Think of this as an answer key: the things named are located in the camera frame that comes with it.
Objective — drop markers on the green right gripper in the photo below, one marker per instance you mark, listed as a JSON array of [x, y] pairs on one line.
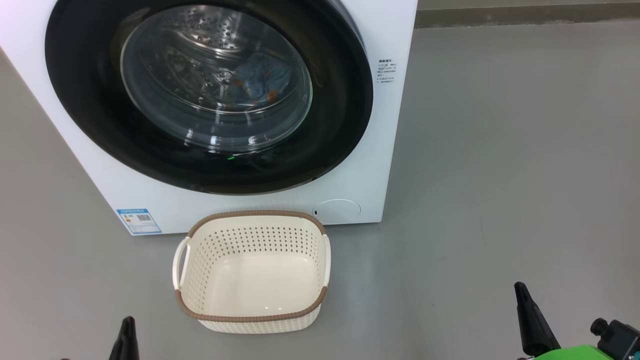
[[575, 354]]

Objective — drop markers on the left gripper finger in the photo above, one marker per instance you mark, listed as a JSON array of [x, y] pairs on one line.
[[126, 345]]

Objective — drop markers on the black round glass washer door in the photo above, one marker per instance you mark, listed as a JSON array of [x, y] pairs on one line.
[[85, 100]]

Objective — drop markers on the blue garment with orange patch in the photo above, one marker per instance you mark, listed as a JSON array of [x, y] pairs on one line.
[[270, 95]]

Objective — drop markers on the blue bear print garment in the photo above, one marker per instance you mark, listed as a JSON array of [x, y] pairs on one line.
[[262, 70]]

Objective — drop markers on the white front-load washing machine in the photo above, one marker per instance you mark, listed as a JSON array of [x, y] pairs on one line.
[[250, 202]]

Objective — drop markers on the blue energy label sticker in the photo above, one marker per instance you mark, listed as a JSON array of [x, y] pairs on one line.
[[139, 221]]

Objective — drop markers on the cream perforated laundry basket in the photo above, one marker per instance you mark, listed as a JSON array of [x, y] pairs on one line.
[[255, 280]]

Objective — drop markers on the round white filter cover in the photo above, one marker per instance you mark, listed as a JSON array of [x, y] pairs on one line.
[[337, 211]]

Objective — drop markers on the black text warning sticker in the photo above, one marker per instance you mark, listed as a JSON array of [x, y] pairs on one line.
[[388, 71]]

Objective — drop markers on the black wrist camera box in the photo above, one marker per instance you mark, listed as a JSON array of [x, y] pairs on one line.
[[620, 340]]

